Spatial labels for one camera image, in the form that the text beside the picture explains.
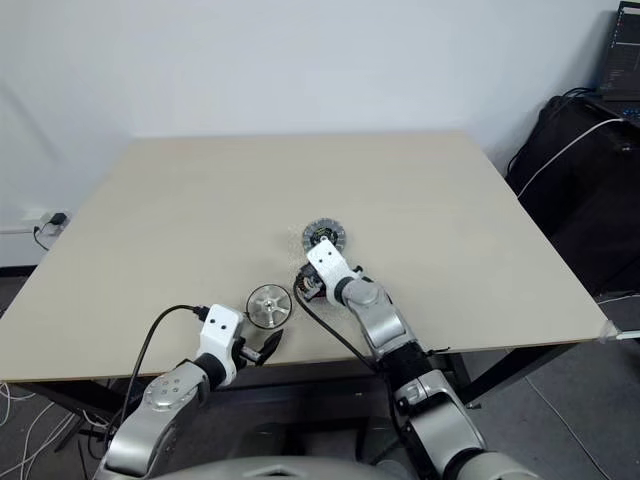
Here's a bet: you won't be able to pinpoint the white cable over bag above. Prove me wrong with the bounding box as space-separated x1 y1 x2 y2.
517 117 626 199

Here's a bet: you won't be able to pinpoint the black laptop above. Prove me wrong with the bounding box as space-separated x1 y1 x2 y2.
597 0 640 119

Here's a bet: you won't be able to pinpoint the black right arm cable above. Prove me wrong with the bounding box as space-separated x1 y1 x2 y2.
294 287 416 451

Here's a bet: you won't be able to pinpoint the large black bag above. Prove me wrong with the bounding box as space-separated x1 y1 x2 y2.
504 94 640 296

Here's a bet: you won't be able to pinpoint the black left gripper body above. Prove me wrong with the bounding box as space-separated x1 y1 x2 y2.
234 337 264 371

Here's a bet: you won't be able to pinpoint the white floor cables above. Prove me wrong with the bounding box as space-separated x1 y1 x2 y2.
0 382 96 480

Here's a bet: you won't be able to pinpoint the black table frame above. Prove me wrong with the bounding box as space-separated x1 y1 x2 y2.
9 342 569 436

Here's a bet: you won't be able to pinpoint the clear table corner protector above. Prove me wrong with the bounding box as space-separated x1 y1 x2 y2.
597 322 624 346

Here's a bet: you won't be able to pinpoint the round metal motor stator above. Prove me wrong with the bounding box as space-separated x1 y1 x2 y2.
301 216 347 254

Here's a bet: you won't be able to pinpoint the silver robot torso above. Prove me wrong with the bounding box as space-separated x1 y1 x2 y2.
164 452 481 480

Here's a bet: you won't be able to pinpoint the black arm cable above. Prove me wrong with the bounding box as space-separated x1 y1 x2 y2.
107 303 211 451
294 287 416 451

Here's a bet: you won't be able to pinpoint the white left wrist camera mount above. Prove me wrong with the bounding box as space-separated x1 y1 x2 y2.
198 303 247 389

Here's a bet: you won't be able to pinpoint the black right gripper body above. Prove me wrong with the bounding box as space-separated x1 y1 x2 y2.
294 263 331 304

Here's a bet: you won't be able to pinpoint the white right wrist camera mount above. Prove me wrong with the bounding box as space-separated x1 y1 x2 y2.
305 237 365 306

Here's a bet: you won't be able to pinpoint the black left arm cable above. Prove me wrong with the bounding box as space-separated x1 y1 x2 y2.
107 303 211 451

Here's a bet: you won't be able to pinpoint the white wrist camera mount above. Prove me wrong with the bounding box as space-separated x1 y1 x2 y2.
198 303 247 389
305 237 365 306

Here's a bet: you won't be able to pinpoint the silver spoked rotor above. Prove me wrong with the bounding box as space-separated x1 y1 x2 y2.
244 283 293 330

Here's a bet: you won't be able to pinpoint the white wall socket strip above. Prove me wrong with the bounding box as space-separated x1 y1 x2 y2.
0 207 74 236

